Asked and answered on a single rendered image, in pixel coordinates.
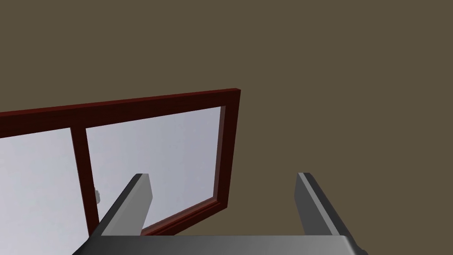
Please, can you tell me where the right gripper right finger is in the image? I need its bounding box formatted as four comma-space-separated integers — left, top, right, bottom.
294, 172, 349, 237

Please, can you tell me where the dark red framed window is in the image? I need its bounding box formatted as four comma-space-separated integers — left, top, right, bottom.
0, 88, 242, 255

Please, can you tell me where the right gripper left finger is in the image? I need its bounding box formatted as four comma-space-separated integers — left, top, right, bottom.
90, 173, 154, 237

